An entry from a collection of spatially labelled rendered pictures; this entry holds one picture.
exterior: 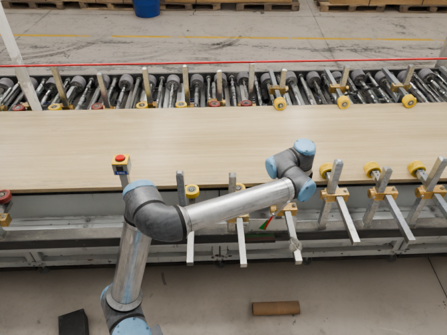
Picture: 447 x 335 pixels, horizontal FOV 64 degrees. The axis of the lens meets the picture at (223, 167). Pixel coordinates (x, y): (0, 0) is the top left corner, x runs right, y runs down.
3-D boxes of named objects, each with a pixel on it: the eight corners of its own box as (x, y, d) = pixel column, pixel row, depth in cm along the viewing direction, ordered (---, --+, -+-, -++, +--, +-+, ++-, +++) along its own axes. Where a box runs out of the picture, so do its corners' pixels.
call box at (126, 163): (130, 176, 163) (126, 163, 158) (114, 176, 163) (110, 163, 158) (132, 166, 169) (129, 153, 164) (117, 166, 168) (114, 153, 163)
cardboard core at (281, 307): (300, 310, 226) (253, 312, 225) (298, 316, 231) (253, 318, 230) (298, 298, 232) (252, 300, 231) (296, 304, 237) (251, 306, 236)
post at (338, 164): (324, 228, 197) (344, 162, 165) (318, 228, 197) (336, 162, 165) (322, 223, 200) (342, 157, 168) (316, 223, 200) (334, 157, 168)
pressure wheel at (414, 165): (408, 173, 197) (418, 179, 200) (420, 164, 192) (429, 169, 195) (403, 167, 201) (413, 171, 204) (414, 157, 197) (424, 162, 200)
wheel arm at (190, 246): (193, 266, 166) (193, 261, 163) (186, 267, 166) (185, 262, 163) (195, 199, 199) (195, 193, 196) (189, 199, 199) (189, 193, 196)
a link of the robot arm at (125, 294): (106, 341, 148) (131, 205, 109) (97, 306, 160) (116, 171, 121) (142, 330, 156) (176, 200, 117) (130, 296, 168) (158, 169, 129)
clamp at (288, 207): (296, 215, 188) (297, 209, 185) (270, 216, 188) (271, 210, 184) (294, 207, 192) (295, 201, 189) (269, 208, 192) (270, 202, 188)
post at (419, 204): (413, 225, 199) (449, 159, 167) (407, 225, 198) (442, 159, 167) (410, 221, 201) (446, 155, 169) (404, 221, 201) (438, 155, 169)
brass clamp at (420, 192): (444, 199, 183) (447, 192, 180) (418, 200, 183) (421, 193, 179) (438, 191, 188) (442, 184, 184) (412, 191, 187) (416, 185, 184)
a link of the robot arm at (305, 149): (288, 141, 146) (308, 132, 149) (285, 161, 155) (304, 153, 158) (302, 155, 140) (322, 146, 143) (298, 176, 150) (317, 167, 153)
